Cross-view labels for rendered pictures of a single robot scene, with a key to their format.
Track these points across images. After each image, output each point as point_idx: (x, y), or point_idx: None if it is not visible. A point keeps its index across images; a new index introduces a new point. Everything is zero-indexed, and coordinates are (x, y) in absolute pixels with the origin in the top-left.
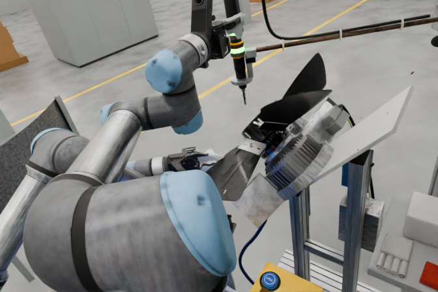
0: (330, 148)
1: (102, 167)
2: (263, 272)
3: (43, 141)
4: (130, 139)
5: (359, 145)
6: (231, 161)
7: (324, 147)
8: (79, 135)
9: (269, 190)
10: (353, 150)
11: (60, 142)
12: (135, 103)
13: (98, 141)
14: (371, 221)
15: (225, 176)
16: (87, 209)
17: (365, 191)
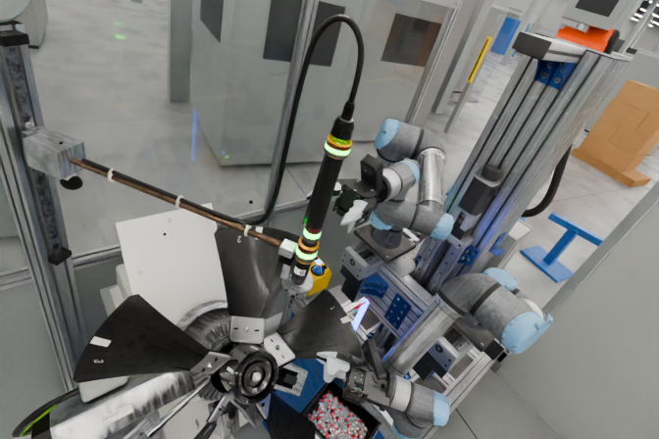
0: (189, 313)
1: (426, 159)
2: (318, 276)
3: (524, 303)
4: (420, 184)
5: (208, 247)
6: (312, 339)
7: (201, 308)
8: (488, 295)
9: None
10: (214, 251)
11: (499, 284)
12: (424, 206)
13: (433, 170)
14: None
15: (326, 324)
16: (420, 127)
17: None
